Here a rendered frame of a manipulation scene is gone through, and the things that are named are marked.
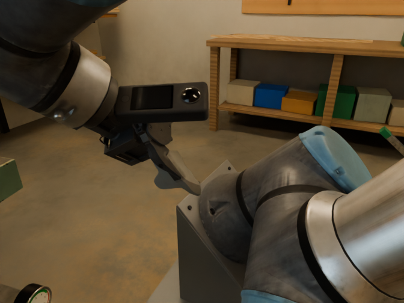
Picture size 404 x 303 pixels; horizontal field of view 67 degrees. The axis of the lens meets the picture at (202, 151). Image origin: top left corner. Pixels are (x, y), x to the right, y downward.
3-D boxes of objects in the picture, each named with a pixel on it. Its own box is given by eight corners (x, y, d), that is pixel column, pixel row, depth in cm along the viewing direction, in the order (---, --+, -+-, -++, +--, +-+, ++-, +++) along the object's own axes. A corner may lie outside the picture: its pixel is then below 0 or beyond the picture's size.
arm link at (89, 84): (85, 28, 34) (71, 95, 29) (119, 54, 37) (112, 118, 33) (42, 65, 38) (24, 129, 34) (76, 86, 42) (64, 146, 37)
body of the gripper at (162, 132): (137, 127, 50) (71, 91, 42) (177, 107, 46) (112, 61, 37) (134, 169, 46) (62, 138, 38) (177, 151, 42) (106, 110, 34)
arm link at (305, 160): (297, 193, 66) (375, 155, 55) (294, 264, 53) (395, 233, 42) (247, 151, 62) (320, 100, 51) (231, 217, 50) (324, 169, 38)
